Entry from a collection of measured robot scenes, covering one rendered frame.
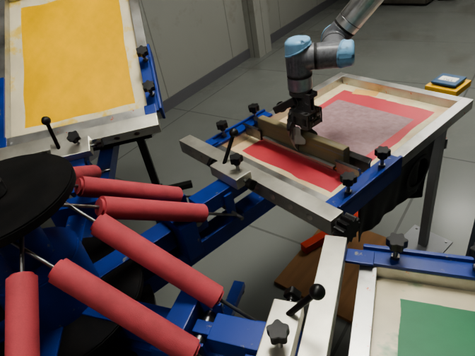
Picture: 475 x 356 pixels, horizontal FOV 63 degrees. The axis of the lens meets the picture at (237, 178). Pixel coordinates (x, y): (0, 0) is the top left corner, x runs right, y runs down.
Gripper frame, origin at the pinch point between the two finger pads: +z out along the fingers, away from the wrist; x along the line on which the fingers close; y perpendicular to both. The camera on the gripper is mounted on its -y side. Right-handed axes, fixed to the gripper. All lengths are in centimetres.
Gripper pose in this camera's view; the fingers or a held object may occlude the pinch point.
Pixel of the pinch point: (300, 143)
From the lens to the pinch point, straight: 133.9
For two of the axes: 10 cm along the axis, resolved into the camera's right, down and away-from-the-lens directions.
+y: 6.4, 3.5, -6.8
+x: 7.5, -4.7, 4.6
